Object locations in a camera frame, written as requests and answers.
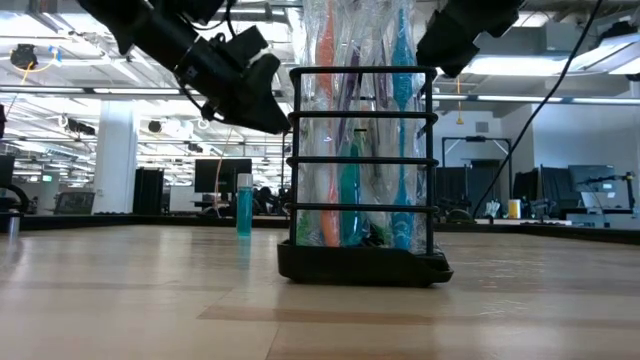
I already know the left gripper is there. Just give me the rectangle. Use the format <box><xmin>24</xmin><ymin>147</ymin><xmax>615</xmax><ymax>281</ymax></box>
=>
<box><xmin>174</xmin><ymin>39</ymin><xmax>293</xmax><ymax>135</ymax></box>

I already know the orange toothbrush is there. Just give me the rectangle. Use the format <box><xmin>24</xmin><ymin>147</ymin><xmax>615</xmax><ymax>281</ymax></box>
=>
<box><xmin>312</xmin><ymin>0</ymin><xmax>346</xmax><ymax>250</ymax></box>

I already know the purple white toothbrush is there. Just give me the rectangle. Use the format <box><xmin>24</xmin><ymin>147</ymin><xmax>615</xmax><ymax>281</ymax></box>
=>
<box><xmin>369</xmin><ymin>29</ymin><xmax>396</xmax><ymax>116</ymax></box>

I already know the black computer monitor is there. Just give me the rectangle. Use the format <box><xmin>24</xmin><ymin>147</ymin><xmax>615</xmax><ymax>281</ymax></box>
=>
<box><xmin>193</xmin><ymin>158</ymin><xmax>254</xmax><ymax>195</ymax></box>

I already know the teal mouthwash bottle white cap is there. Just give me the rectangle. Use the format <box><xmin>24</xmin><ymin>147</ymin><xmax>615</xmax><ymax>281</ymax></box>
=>
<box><xmin>235</xmin><ymin>172</ymin><xmax>255</xmax><ymax>237</ymax></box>

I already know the black cabinet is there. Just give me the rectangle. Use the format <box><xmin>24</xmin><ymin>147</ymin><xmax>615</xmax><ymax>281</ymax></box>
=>
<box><xmin>132</xmin><ymin>167</ymin><xmax>166</xmax><ymax>217</ymax></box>

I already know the white building pillar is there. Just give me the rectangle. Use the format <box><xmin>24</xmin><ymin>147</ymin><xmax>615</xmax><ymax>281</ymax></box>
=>
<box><xmin>91</xmin><ymin>99</ymin><xmax>140</xmax><ymax>216</ymax></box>

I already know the dark grey chair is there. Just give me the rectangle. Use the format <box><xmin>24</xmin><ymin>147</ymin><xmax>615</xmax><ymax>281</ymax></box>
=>
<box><xmin>53</xmin><ymin>191</ymin><xmax>96</xmax><ymax>215</ymax></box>

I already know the black office chair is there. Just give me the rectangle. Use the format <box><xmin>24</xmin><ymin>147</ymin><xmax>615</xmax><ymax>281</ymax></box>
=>
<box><xmin>0</xmin><ymin>153</ymin><xmax>32</xmax><ymax>214</ymax></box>

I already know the black partition panel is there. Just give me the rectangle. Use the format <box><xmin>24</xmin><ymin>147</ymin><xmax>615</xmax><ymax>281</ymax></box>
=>
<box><xmin>513</xmin><ymin>167</ymin><xmax>570</xmax><ymax>217</ymax></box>

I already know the grey monitor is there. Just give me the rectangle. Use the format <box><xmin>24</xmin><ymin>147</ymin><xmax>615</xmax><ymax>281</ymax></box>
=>
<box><xmin>567</xmin><ymin>163</ymin><xmax>636</xmax><ymax>211</ymax></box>

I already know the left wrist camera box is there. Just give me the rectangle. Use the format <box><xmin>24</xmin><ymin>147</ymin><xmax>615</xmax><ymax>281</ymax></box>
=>
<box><xmin>218</xmin><ymin>24</ymin><xmax>270</xmax><ymax>62</ymax></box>

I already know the black wire toothbrush rack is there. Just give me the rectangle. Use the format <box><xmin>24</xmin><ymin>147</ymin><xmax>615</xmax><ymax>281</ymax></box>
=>
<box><xmin>276</xmin><ymin>64</ymin><xmax>455</xmax><ymax>288</ymax></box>

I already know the black metal frame stand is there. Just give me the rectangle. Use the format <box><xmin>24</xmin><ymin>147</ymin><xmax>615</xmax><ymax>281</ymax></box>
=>
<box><xmin>441</xmin><ymin>135</ymin><xmax>513</xmax><ymax>201</ymax></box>

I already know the silver metal post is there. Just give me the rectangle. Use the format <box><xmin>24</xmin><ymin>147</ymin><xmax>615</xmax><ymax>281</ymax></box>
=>
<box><xmin>6</xmin><ymin>211</ymin><xmax>22</xmax><ymax>240</ymax></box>

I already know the black right camera cable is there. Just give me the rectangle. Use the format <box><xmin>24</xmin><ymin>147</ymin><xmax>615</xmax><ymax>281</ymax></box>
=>
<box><xmin>471</xmin><ymin>0</ymin><xmax>605</xmax><ymax>219</ymax></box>

